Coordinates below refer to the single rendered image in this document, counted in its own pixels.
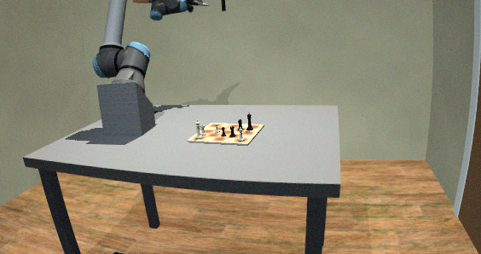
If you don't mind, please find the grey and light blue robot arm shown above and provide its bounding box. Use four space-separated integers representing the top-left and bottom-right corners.
93 0 194 94

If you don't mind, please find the brown and cream chessboard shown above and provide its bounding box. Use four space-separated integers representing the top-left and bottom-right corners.
188 123 264 146

